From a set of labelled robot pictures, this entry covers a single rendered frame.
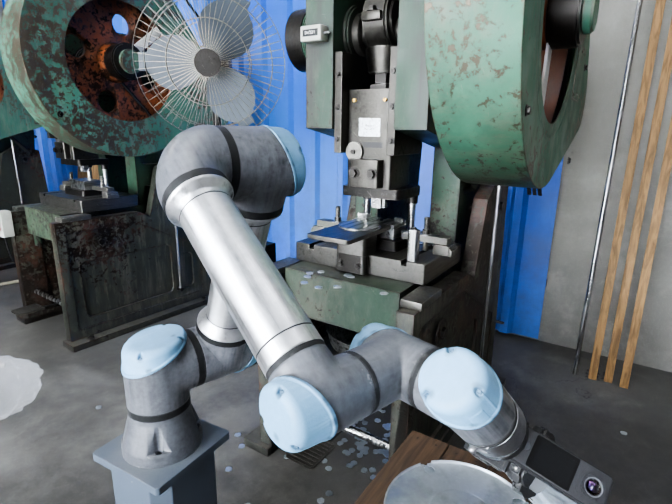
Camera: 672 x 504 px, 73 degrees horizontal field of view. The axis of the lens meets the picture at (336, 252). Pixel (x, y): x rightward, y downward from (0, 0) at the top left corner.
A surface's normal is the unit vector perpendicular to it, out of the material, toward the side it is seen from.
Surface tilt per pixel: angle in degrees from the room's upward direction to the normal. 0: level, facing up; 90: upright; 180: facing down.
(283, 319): 38
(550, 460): 51
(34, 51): 90
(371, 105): 90
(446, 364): 45
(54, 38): 90
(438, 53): 110
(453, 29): 103
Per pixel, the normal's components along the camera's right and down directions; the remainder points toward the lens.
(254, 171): 0.66, 0.33
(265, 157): 0.65, -0.01
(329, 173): -0.55, 0.21
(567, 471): -0.06, -0.41
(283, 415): -0.74, 0.16
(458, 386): -0.52, -0.58
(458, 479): 0.01, -0.97
